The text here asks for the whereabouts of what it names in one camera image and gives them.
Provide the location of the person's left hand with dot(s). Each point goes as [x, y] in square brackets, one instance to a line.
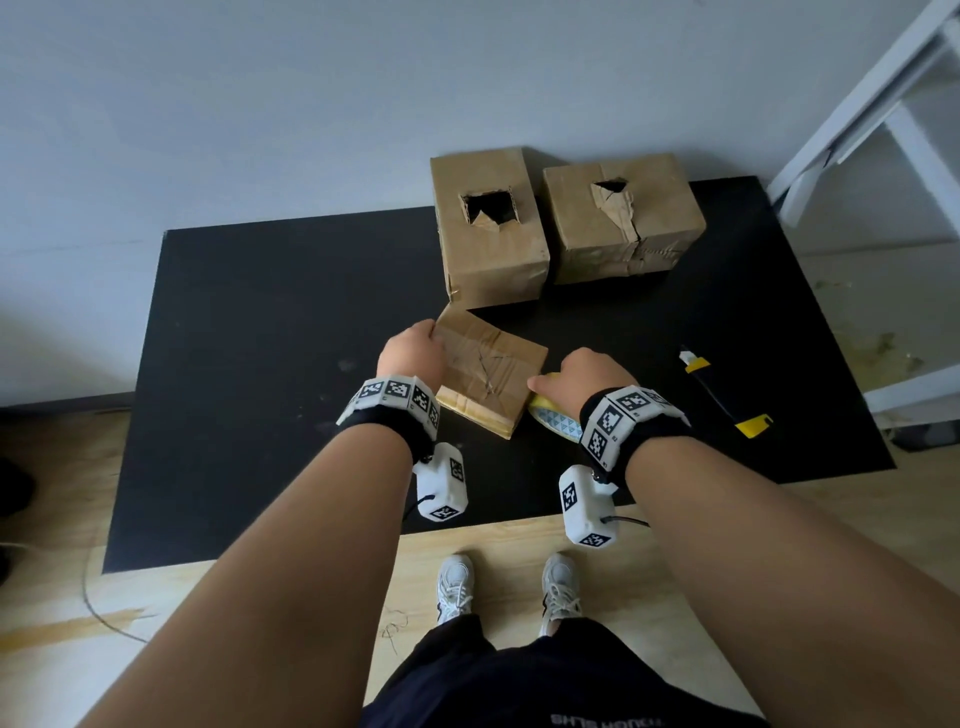
[412, 356]

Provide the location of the person's right hand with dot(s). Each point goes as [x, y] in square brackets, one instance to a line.
[589, 379]

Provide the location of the yellow tape roll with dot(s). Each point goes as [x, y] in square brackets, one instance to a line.
[555, 424]

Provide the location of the small cardboard box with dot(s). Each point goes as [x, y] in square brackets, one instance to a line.
[487, 367]

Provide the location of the tall cardboard box square hole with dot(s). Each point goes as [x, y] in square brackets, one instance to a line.
[495, 262]

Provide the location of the black yellow utility knife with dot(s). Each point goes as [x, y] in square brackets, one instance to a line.
[754, 426]

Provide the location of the wide cardboard box torn flap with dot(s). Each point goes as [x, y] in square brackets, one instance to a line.
[667, 210]

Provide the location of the person's left forearm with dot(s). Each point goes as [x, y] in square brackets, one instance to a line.
[270, 600]

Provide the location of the person's right forearm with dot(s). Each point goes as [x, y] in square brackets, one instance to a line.
[780, 600]

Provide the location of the black marker wristband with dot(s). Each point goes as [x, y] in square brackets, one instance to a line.
[390, 412]
[626, 427]

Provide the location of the white right sneaker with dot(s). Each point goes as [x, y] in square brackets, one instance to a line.
[561, 592]

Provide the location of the white sneaker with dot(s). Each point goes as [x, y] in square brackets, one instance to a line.
[561, 592]
[455, 589]

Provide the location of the white left sneaker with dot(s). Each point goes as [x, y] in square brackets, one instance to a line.
[455, 589]

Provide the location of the thin black thread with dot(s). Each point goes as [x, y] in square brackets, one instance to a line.
[394, 630]

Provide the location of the black shorts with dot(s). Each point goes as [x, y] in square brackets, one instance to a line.
[562, 682]

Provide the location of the black bag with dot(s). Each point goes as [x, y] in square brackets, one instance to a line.
[11, 487]

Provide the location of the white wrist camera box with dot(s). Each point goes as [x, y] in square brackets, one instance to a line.
[589, 510]
[441, 484]

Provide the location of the white metal shelf frame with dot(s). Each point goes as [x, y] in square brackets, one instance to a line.
[922, 394]

